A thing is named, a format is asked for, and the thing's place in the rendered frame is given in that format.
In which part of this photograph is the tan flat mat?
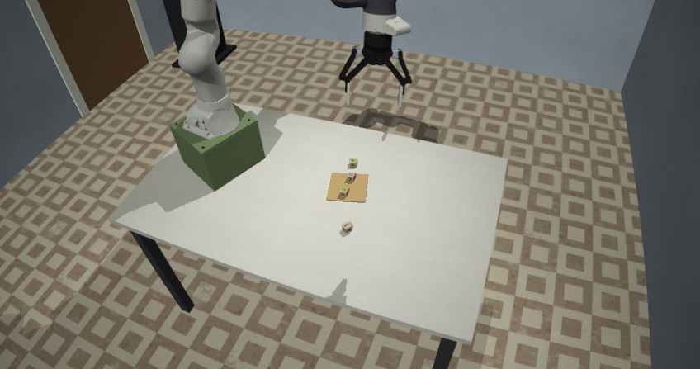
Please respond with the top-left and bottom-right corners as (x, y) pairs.
(326, 173), (368, 202)

